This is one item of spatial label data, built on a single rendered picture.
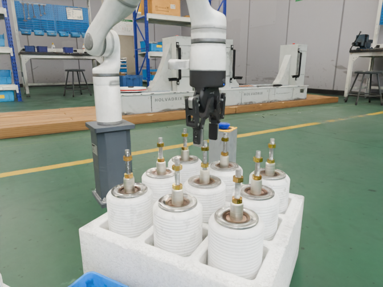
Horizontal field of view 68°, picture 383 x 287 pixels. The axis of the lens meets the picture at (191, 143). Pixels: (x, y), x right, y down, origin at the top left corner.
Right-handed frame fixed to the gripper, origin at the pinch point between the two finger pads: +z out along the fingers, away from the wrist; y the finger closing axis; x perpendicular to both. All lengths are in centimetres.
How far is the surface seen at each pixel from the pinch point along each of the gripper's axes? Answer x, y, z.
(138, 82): 319, 335, 12
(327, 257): -25.6, 23.7, 35.2
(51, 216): 59, -3, 36
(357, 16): 7, 545, -100
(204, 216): -2.6, -4.5, 16.3
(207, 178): -1.0, -1.0, 9.2
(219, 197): -4.6, -1.8, 12.6
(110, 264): 9.6, -20.5, 23.0
